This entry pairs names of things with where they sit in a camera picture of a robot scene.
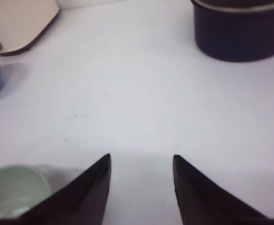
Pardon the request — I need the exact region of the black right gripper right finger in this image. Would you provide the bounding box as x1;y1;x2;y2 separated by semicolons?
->
173;155;267;225

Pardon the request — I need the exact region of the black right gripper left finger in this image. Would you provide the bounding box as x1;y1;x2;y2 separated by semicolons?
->
17;153;111;225

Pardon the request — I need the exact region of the green bowl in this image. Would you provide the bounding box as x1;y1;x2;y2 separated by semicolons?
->
0;165;52;219

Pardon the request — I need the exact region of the dark blue saucepan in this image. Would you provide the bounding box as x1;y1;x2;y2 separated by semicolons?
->
192;0;274;62

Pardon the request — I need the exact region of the cream two-slot toaster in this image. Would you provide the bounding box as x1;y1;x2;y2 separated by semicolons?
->
0;0;60;54

